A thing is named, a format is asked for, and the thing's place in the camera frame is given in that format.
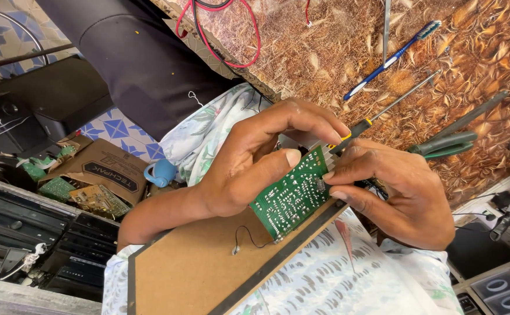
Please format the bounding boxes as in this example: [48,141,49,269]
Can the green circuit board with heatsink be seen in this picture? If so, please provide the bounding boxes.
[249,131,340,244]

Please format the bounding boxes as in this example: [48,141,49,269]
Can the black yellow handled screwdriver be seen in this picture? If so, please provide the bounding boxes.
[328,70,442,155]

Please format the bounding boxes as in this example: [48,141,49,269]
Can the person's right hand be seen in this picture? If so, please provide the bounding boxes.
[323,139,456,251]

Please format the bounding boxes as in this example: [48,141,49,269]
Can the blue mug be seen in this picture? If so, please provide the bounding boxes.
[143,158,178,188]

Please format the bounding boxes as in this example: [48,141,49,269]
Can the person's left hand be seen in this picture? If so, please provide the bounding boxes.
[198,98,352,218]

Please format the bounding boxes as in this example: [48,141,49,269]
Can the dark metal rod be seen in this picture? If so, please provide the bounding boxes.
[0,43,77,74]

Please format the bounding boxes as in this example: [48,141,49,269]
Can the tan circuit board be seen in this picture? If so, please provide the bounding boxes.
[69,184,132,220]

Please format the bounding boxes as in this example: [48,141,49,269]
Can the small green circuit board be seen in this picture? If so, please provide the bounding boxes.
[38,176,77,203]

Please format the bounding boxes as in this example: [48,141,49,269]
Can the black leather cushion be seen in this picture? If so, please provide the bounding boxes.
[35,0,244,141]

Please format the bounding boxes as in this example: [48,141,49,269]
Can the thin metal strip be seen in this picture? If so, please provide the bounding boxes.
[382,0,392,67]

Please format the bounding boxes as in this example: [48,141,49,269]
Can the brown cardboard box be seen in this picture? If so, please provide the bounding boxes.
[40,137,151,207]

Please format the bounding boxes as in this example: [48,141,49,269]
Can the white cable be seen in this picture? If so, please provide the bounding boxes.
[0,242,48,281]

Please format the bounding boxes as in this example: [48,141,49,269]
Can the stack of black electronic players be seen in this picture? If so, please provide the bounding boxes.
[0,187,121,303]

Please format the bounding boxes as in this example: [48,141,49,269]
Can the thin black wire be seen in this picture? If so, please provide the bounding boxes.
[232,225,278,256]

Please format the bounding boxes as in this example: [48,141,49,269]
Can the black device casing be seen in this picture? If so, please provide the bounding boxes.
[447,220,510,281]

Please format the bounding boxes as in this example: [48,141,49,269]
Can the black cable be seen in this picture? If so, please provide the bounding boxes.
[191,0,239,67]

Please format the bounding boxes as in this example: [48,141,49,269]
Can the metal wire ring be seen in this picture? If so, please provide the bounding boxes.
[0,6,49,67]

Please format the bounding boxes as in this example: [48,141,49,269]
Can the blue white toothbrush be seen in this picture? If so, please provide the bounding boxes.
[343,20,442,102]

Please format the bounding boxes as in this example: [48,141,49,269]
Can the black speaker box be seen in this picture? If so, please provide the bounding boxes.
[0,56,114,155]

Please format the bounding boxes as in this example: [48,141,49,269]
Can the floral patterned garment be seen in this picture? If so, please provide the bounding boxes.
[102,82,465,315]

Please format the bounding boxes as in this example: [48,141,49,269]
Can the heap of green circuit boards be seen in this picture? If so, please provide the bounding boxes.
[16,145,78,182]

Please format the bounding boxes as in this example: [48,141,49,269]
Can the grey-green handled long-nose pliers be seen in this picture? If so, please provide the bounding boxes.
[407,91,510,160]

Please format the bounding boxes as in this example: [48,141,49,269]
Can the red cable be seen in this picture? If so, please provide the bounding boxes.
[175,0,263,69]

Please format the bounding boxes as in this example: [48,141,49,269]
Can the brown hardboard with black frame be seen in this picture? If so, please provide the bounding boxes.
[127,199,350,315]

